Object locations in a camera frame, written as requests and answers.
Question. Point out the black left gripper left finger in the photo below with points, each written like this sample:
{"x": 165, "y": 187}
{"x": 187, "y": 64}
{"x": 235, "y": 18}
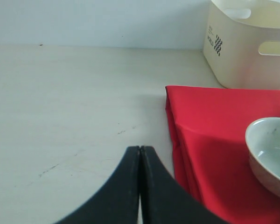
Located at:
{"x": 117, "y": 201}

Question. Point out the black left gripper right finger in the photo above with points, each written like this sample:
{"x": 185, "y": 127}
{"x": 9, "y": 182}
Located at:
{"x": 163, "y": 200}

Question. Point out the red tablecloth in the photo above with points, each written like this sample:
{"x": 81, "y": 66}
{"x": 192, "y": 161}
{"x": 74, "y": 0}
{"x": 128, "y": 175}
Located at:
{"x": 211, "y": 160}

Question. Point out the white ceramic bowl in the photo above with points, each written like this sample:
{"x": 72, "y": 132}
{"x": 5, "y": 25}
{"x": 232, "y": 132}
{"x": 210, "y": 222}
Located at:
{"x": 262, "y": 138}

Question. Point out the cream plastic storage bin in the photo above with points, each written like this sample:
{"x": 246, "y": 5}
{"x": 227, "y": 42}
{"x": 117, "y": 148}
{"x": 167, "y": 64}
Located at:
{"x": 242, "y": 43}

